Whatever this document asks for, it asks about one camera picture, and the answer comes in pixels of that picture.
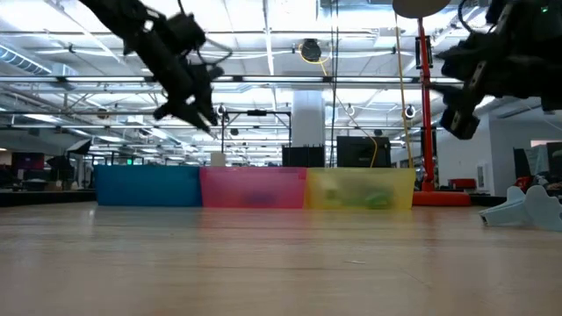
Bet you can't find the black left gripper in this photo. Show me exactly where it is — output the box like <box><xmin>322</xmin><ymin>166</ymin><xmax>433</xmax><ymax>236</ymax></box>
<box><xmin>152</xmin><ymin>63</ymin><xmax>225</xmax><ymax>133</ymax></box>

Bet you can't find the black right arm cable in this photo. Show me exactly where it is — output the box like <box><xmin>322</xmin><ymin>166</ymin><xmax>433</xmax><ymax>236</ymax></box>
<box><xmin>458</xmin><ymin>0</ymin><xmax>473</xmax><ymax>32</ymax></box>

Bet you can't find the black studio light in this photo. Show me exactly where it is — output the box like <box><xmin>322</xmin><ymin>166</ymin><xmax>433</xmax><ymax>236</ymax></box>
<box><xmin>65</xmin><ymin>138</ymin><xmax>93</xmax><ymax>155</ymax></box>

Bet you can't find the white square pillar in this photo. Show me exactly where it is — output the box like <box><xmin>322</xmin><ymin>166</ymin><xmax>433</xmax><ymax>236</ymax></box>
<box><xmin>292</xmin><ymin>90</ymin><xmax>327</xmax><ymax>148</ymax></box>

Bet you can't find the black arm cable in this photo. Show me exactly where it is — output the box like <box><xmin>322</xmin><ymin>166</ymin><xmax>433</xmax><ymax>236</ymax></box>
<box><xmin>197</xmin><ymin>37</ymin><xmax>234</xmax><ymax>67</ymax></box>
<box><xmin>458</xmin><ymin>0</ymin><xmax>473</xmax><ymax>32</ymax></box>

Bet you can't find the teal stapler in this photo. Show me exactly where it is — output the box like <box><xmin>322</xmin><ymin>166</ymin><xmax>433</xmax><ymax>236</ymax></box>
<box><xmin>322</xmin><ymin>182</ymin><xmax>394</xmax><ymax>210</ymax></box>

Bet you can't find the black screen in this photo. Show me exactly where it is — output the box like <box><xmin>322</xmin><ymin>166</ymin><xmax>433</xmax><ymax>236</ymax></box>
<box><xmin>546</xmin><ymin>141</ymin><xmax>562</xmax><ymax>176</ymax></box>

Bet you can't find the light blue staple remover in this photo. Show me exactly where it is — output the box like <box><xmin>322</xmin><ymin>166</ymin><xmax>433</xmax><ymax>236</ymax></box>
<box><xmin>478</xmin><ymin>184</ymin><xmax>562</xmax><ymax>233</ymax></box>

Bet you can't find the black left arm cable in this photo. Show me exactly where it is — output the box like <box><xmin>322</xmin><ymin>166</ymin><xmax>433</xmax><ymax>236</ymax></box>
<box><xmin>197</xmin><ymin>37</ymin><xmax>234</xmax><ymax>67</ymax></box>

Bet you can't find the red box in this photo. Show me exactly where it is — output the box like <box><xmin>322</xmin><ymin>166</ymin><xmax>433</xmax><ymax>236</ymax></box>
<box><xmin>447</xmin><ymin>177</ymin><xmax>478</xmax><ymax>190</ymax></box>

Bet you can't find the small black equipment case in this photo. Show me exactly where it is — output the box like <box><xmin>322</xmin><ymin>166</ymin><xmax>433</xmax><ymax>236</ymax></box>
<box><xmin>282</xmin><ymin>145</ymin><xmax>326</xmax><ymax>168</ymax></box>

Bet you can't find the blue plastic bin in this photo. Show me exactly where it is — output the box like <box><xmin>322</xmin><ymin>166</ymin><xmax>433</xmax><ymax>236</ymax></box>
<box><xmin>93</xmin><ymin>164</ymin><xmax>203</xmax><ymax>207</ymax></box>

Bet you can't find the yellow translucent plastic bin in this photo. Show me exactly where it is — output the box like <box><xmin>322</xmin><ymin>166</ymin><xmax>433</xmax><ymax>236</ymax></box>
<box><xmin>304</xmin><ymin>167</ymin><xmax>417</xmax><ymax>211</ymax></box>

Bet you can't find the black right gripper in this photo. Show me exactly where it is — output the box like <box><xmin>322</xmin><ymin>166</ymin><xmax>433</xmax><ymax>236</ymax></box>
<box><xmin>432</xmin><ymin>0</ymin><xmax>544</xmax><ymax>140</ymax></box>

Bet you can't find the maroon panel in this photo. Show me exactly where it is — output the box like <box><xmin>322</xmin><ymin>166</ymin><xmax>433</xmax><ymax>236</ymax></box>
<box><xmin>11</xmin><ymin>152</ymin><xmax>46</xmax><ymax>171</ymax></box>

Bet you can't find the red-orange floor stand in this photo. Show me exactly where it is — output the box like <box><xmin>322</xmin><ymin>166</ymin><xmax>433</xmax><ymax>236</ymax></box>
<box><xmin>411</xmin><ymin>17</ymin><xmax>472</xmax><ymax>207</ymax></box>

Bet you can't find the large black equipment case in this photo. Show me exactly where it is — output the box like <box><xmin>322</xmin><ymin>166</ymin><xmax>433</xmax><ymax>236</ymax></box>
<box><xmin>336</xmin><ymin>135</ymin><xmax>392</xmax><ymax>169</ymax></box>

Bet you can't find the black hanging cable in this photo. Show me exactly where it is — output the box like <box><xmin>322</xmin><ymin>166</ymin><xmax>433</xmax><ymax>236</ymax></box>
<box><xmin>328</xmin><ymin>0</ymin><xmax>334</xmax><ymax>169</ymax></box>

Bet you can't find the yellow hanging cable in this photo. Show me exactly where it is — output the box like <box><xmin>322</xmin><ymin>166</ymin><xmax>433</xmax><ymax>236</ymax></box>
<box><xmin>393</xmin><ymin>12</ymin><xmax>414</xmax><ymax>169</ymax></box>
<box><xmin>298</xmin><ymin>43</ymin><xmax>379</xmax><ymax>169</ymax></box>

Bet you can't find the pink translucent plastic bin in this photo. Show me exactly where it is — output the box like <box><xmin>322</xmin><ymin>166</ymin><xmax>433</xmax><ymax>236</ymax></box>
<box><xmin>199</xmin><ymin>166</ymin><xmax>308</xmax><ymax>209</ymax></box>

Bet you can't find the black metal frame rig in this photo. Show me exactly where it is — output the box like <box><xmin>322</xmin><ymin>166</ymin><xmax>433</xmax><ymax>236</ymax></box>
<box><xmin>220</xmin><ymin>109</ymin><xmax>292</xmax><ymax>154</ymax></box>

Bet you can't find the black ceiling cable reel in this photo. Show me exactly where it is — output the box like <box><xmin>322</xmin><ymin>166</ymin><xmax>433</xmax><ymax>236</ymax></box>
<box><xmin>299</xmin><ymin>38</ymin><xmax>324</xmax><ymax>63</ymax></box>

